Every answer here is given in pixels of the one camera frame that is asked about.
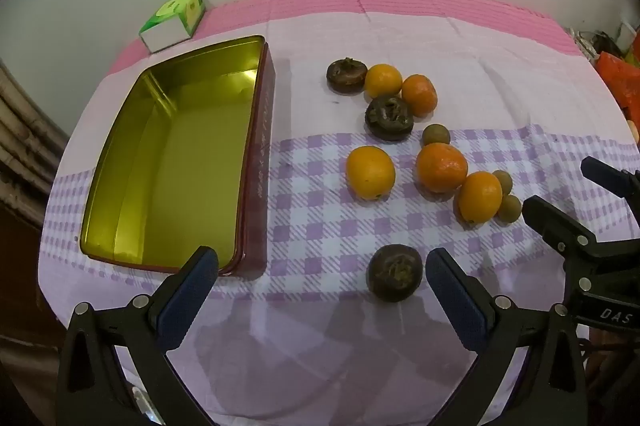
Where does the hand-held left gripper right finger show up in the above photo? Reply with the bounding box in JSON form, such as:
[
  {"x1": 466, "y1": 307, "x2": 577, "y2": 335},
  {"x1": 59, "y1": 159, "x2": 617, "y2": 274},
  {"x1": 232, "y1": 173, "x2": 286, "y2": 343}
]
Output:
[{"x1": 425, "y1": 247, "x2": 588, "y2": 426}]

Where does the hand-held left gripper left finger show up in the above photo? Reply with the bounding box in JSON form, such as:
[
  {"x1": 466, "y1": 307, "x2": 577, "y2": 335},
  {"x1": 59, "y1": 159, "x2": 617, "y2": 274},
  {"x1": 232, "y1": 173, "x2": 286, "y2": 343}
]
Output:
[{"x1": 56, "y1": 246, "x2": 221, "y2": 426}]

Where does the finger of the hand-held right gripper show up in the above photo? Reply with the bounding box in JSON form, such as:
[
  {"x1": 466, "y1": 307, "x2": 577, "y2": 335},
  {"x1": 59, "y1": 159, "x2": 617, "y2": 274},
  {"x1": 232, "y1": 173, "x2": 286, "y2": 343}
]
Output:
[
  {"x1": 521, "y1": 195, "x2": 640, "y2": 291},
  {"x1": 581, "y1": 157, "x2": 640, "y2": 211}
]

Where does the small green fruit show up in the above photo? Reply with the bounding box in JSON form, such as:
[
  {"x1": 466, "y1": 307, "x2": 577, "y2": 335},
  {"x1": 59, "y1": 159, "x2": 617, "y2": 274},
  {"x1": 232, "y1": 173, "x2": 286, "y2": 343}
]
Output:
[
  {"x1": 497, "y1": 194, "x2": 523, "y2": 223},
  {"x1": 422, "y1": 124, "x2": 451, "y2": 149},
  {"x1": 492, "y1": 170, "x2": 514, "y2": 197}
]

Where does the dark brown mangosteen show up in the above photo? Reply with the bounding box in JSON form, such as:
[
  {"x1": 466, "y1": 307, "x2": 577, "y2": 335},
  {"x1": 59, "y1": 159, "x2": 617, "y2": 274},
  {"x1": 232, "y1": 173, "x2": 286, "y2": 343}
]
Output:
[
  {"x1": 364, "y1": 94, "x2": 415, "y2": 141},
  {"x1": 367, "y1": 244, "x2": 424, "y2": 303},
  {"x1": 326, "y1": 58, "x2": 369, "y2": 95}
]

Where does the yellow orange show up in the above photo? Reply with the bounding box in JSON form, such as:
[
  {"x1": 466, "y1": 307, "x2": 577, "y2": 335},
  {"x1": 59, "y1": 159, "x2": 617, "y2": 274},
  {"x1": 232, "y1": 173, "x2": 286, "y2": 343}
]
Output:
[
  {"x1": 458, "y1": 171, "x2": 503, "y2": 223},
  {"x1": 364, "y1": 63, "x2": 404, "y2": 99},
  {"x1": 346, "y1": 146, "x2": 396, "y2": 201}
]

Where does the deep orange tangerine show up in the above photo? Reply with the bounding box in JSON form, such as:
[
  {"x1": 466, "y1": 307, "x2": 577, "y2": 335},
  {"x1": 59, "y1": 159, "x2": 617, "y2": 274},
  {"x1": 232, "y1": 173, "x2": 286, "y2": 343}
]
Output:
[
  {"x1": 416, "y1": 143, "x2": 469, "y2": 194},
  {"x1": 401, "y1": 74, "x2": 438, "y2": 117}
]

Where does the gold tin box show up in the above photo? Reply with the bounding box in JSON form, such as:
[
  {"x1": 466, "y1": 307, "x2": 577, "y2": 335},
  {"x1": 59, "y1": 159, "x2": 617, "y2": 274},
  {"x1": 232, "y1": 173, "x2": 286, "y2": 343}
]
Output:
[{"x1": 79, "y1": 36, "x2": 275, "y2": 279}]

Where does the pink and purple checked tablecloth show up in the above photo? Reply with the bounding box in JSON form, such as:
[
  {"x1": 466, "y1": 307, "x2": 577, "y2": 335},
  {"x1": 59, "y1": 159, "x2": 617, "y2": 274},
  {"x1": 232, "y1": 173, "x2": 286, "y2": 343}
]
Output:
[{"x1": 39, "y1": 0, "x2": 640, "y2": 426}]

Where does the brown wooden cabinet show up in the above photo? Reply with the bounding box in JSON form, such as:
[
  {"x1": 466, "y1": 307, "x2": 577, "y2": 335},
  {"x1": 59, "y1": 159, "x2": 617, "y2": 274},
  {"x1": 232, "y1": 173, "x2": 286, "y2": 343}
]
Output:
[{"x1": 0, "y1": 201, "x2": 66, "y2": 337}]

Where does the beige patterned curtain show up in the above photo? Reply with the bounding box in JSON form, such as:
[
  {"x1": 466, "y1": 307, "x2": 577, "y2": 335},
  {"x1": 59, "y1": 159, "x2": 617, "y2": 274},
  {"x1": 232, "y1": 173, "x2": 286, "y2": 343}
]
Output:
[{"x1": 0, "y1": 60, "x2": 71, "y2": 227}]

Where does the green and white carton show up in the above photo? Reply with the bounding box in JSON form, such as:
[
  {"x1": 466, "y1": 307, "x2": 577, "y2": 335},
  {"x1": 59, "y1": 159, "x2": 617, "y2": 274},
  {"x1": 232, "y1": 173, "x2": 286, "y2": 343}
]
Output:
[{"x1": 138, "y1": 0, "x2": 207, "y2": 54}]

